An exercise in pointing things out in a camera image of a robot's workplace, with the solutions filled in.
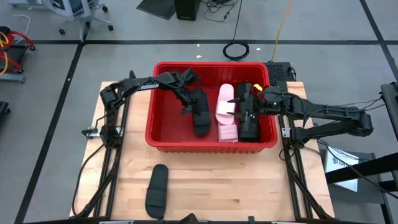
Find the white floor cable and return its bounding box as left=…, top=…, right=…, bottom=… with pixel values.
left=12, top=14, right=32, bottom=44

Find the black perforated box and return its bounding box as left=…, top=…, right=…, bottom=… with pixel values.
left=264, top=61, right=296, bottom=83

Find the black slide sandal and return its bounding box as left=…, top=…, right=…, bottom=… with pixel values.
left=144, top=164, right=169, bottom=220
left=238, top=104, right=261, bottom=143
left=236, top=82, right=254, bottom=108
left=190, top=88, right=213, bottom=138

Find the coiled black cable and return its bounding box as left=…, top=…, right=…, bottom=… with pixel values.
left=222, top=0, right=251, bottom=62

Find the grey wheeled office chair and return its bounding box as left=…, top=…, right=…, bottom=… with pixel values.
left=40, top=0, right=114, bottom=41

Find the yellow hose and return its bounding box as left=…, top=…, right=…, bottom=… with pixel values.
left=0, top=30, right=10, bottom=76

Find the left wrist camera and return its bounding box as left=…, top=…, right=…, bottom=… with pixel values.
left=179, top=68, right=200, bottom=85

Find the black computer tower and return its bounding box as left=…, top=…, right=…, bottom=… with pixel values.
left=174, top=0, right=202, bottom=22

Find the black table-edge camera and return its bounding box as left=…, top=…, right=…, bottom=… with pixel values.
left=178, top=212, right=200, bottom=224

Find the long black cable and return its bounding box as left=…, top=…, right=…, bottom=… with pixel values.
left=71, top=144, right=105, bottom=217

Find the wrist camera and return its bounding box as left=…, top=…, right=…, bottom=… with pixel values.
left=266, top=88, right=282, bottom=103
left=179, top=68, right=200, bottom=85

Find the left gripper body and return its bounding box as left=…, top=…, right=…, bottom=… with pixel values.
left=175, top=85, right=198, bottom=109

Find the black floor mat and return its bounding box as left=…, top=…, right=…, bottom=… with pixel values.
left=136, top=0, right=177, bottom=21

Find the white slide sandal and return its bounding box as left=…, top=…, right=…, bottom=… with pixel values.
left=218, top=123, right=239, bottom=143
left=215, top=83, right=235, bottom=126

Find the red hose cart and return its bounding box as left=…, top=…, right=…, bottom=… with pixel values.
left=0, top=26, right=36, bottom=84

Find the yellow floor cable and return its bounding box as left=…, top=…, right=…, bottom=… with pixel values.
left=270, top=0, right=293, bottom=62

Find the red plastic bin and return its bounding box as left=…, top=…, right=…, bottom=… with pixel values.
left=144, top=61, right=279, bottom=154

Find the printed white paper sheet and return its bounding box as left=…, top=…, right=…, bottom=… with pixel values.
left=323, top=146, right=360, bottom=193

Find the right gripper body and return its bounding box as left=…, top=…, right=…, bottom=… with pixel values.
left=252, top=88, right=285, bottom=115

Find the black diagonal bar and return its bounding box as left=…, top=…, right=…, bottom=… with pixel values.
left=325, top=154, right=398, bottom=184

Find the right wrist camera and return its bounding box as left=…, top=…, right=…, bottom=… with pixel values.
left=266, top=88, right=282, bottom=103

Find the grey side table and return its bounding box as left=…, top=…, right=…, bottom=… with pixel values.
left=319, top=150, right=388, bottom=206

